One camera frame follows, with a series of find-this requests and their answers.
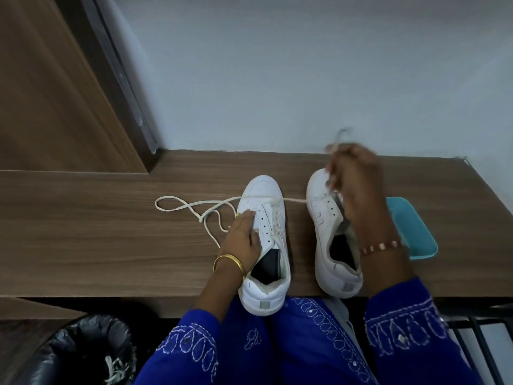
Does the person's right hand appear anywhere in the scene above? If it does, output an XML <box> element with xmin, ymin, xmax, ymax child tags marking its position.
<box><xmin>325</xmin><ymin>143</ymin><xmax>402</xmax><ymax>252</ymax></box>

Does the person's left hand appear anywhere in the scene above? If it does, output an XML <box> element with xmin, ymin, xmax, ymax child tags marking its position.
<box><xmin>217</xmin><ymin>209</ymin><xmax>263</xmax><ymax>274</ymax></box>

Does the cream shoelace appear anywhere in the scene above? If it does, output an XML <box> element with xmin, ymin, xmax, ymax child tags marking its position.
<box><xmin>155</xmin><ymin>127</ymin><xmax>354</xmax><ymax>250</ymax></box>

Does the white sneaker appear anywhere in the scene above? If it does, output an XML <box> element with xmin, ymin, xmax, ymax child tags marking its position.
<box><xmin>238</xmin><ymin>175</ymin><xmax>292</xmax><ymax>316</ymax></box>
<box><xmin>306</xmin><ymin>168</ymin><xmax>364</xmax><ymax>299</ymax></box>

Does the person's right forearm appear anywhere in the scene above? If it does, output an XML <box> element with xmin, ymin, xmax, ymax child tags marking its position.
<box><xmin>360</xmin><ymin>242</ymin><xmax>418</xmax><ymax>298</ymax></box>

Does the person's left forearm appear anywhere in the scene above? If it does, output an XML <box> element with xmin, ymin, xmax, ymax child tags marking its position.
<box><xmin>191</xmin><ymin>258</ymin><xmax>246</xmax><ymax>319</ymax></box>

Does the gold bangle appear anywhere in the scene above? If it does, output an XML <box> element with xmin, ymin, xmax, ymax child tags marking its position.
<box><xmin>213</xmin><ymin>254</ymin><xmax>247</xmax><ymax>282</ymax></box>

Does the teal plastic tray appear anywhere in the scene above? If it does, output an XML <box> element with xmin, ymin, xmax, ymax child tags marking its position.
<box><xmin>385</xmin><ymin>197</ymin><xmax>438</xmax><ymax>261</ymax></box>

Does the blue embroidered garment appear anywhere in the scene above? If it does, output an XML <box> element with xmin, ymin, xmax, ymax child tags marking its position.
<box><xmin>135</xmin><ymin>276</ymin><xmax>486</xmax><ymax>385</ymax></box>

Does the crumpled white paper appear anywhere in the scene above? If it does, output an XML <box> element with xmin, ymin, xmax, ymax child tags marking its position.
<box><xmin>103</xmin><ymin>355</ymin><xmax>126</xmax><ymax>385</ymax></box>

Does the bin with black bag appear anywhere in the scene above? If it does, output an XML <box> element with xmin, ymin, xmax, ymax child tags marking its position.
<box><xmin>23</xmin><ymin>314</ymin><xmax>139</xmax><ymax>385</ymax></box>

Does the brown wooden door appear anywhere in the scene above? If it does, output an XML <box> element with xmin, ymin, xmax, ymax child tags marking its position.
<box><xmin>0</xmin><ymin>0</ymin><xmax>150</xmax><ymax>174</ymax></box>

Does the copper bead bracelet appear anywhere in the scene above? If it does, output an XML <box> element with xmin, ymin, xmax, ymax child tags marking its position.
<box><xmin>359</xmin><ymin>240</ymin><xmax>408</xmax><ymax>257</ymax></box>

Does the dark door frame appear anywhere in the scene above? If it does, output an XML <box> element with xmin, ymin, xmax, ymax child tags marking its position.
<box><xmin>78</xmin><ymin>0</ymin><xmax>162</xmax><ymax>173</ymax></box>

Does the black metal chair frame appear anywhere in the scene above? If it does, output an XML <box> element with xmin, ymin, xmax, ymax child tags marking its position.
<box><xmin>432</xmin><ymin>304</ymin><xmax>513</xmax><ymax>385</ymax></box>

